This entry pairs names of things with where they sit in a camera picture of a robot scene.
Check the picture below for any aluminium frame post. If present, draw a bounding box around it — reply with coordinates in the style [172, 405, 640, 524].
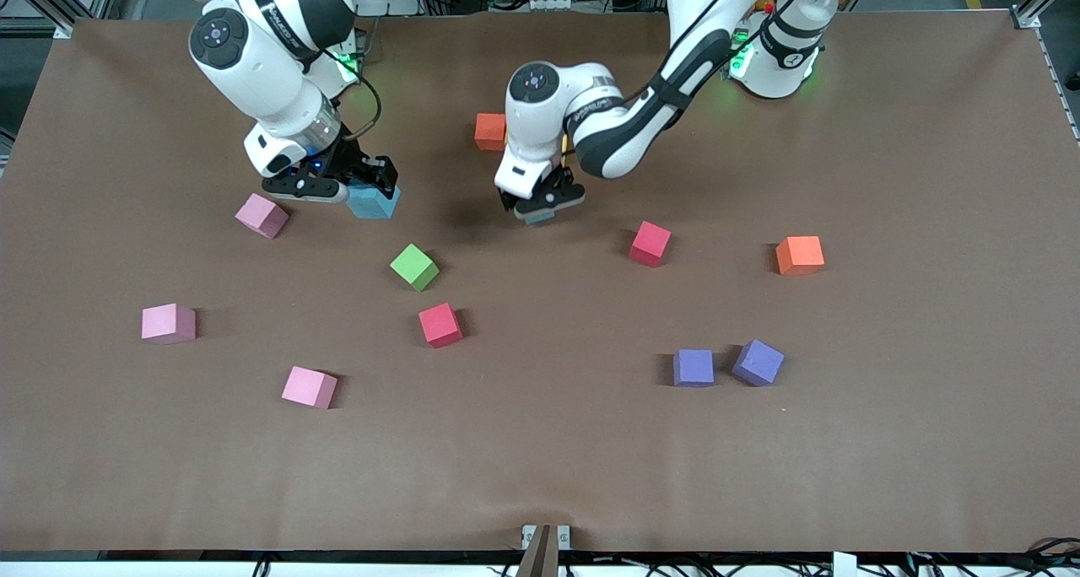
[0, 0, 127, 40]
[987, 0, 1080, 31]

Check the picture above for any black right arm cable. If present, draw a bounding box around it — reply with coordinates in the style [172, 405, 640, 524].
[337, 50, 383, 143]

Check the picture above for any green foam cube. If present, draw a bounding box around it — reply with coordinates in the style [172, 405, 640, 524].
[389, 242, 440, 293]

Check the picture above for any red foam cube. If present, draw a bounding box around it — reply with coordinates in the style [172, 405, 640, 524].
[629, 220, 673, 268]
[418, 302, 464, 349]

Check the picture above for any grey camera pole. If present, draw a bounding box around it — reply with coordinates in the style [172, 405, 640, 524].
[515, 524, 559, 577]

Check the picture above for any silver mounting bracket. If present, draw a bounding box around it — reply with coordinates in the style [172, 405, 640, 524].
[521, 524, 571, 553]

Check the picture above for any pink foam cube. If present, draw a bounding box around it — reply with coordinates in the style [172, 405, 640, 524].
[235, 192, 290, 240]
[281, 366, 338, 411]
[141, 303, 197, 345]

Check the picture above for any purple foam cube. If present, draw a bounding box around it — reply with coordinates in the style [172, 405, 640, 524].
[672, 348, 716, 388]
[732, 338, 786, 388]

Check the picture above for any brown paper table cover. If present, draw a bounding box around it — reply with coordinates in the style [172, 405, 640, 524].
[0, 10, 1080, 554]

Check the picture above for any aluminium side rail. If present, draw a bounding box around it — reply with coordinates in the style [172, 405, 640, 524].
[1034, 27, 1080, 146]

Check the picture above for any orange foam cube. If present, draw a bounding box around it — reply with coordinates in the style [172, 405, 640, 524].
[474, 112, 508, 153]
[775, 235, 826, 276]

